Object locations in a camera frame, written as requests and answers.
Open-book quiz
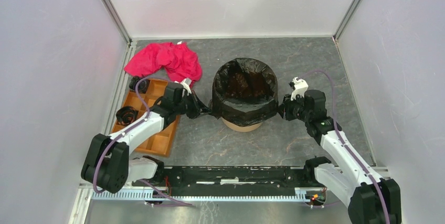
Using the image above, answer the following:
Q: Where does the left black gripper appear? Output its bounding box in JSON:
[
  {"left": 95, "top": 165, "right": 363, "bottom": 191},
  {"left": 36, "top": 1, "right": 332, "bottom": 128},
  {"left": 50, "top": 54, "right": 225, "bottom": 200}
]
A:
[{"left": 174, "top": 90, "right": 213, "bottom": 120}]

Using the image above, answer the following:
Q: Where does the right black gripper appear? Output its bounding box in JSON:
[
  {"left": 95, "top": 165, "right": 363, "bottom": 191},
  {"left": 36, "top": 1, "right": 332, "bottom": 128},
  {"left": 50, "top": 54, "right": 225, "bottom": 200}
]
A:
[{"left": 275, "top": 92, "right": 311, "bottom": 122}]

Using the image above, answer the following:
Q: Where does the orange trash bin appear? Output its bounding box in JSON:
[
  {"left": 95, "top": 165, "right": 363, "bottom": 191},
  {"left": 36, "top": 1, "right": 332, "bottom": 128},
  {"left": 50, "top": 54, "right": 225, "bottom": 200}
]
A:
[{"left": 222, "top": 118, "right": 263, "bottom": 133}]

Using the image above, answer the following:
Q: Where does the black trash bag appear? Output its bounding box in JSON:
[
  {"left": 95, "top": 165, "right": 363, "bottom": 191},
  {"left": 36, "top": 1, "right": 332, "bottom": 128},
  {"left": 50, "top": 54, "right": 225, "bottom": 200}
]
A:
[{"left": 209, "top": 58, "right": 279, "bottom": 127}]

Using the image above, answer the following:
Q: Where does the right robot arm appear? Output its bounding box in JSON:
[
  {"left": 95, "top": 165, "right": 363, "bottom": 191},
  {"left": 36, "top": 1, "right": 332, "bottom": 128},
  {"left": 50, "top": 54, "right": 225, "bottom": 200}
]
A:
[{"left": 278, "top": 90, "right": 402, "bottom": 223}]

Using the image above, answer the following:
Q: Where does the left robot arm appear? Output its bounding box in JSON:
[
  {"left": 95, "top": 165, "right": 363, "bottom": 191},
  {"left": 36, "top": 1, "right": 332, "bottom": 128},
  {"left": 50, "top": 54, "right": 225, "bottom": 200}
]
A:
[{"left": 81, "top": 82, "right": 210, "bottom": 193}]

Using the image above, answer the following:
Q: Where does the red cloth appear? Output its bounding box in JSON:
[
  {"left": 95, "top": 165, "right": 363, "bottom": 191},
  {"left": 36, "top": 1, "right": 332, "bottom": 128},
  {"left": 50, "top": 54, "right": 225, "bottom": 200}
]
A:
[{"left": 124, "top": 42, "right": 203, "bottom": 83}]

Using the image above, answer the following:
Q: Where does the orange compartment tray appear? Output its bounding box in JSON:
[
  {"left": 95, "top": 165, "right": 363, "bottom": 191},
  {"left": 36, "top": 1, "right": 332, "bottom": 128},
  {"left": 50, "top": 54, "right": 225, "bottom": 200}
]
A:
[{"left": 109, "top": 79, "right": 180, "bottom": 157}]

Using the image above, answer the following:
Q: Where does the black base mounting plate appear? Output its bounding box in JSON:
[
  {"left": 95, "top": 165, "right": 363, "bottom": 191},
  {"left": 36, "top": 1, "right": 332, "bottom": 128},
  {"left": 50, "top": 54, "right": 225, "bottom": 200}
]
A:
[{"left": 148, "top": 166, "right": 322, "bottom": 197}]

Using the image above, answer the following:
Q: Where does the black bag roll left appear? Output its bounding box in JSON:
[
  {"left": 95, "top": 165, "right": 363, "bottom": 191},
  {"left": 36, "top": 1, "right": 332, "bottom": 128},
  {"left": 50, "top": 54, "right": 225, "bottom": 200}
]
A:
[{"left": 115, "top": 106, "right": 139, "bottom": 126}]

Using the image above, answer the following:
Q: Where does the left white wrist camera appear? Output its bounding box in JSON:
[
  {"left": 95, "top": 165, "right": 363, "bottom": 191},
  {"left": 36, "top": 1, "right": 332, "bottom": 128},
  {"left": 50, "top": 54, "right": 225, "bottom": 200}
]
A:
[{"left": 180, "top": 78, "right": 192, "bottom": 94}]

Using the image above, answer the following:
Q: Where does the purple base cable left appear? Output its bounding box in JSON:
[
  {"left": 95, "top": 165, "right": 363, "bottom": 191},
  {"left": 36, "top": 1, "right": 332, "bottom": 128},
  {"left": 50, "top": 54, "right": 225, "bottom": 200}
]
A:
[{"left": 139, "top": 180, "right": 195, "bottom": 208}]

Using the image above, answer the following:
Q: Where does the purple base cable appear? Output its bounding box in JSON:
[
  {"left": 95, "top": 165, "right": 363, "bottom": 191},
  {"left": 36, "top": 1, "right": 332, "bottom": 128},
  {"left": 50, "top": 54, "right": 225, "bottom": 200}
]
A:
[
  {"left": 139, "top": 180, "right": 195, "bottom": 208},
  {"left": 311, "top": 199, "right": 342, "bottom": 209}
]

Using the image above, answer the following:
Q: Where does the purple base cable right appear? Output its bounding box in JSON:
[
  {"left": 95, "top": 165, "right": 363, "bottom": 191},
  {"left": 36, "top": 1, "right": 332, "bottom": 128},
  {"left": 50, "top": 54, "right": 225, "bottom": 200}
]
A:
[{"left": 311, "top": 199, "right": 342, "bottom": 209}]

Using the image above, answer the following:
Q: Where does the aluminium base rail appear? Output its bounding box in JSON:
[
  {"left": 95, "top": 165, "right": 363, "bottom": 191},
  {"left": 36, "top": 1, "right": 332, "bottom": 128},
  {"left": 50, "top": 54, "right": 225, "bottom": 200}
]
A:
[{"left": 78, "top": 165, "right": 390, "bottom": 203}]

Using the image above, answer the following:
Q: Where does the right aluminium corner post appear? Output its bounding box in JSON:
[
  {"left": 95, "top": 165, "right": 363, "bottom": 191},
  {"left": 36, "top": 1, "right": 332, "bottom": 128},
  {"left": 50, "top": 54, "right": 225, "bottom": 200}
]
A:
[{"left": 333, "top": 0, "right": 362, "bottom": 44}]

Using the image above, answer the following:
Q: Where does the aluminium corner post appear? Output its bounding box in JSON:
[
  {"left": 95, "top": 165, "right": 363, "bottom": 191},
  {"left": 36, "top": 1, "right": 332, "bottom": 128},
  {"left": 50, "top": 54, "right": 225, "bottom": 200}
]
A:
[
  {"left": 333, "top": 0, "right": 362, "bottom": 44},
  {"left": 101, "top": 0, "right": 132, "bottom": 45}
]

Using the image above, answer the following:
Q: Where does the left aluminium corner post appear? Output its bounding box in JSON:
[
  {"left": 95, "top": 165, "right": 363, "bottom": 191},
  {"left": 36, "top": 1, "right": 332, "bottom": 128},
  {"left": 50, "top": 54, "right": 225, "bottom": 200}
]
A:
[{"left": 101, "top": 0, "right": 132, "bottom": 45}]

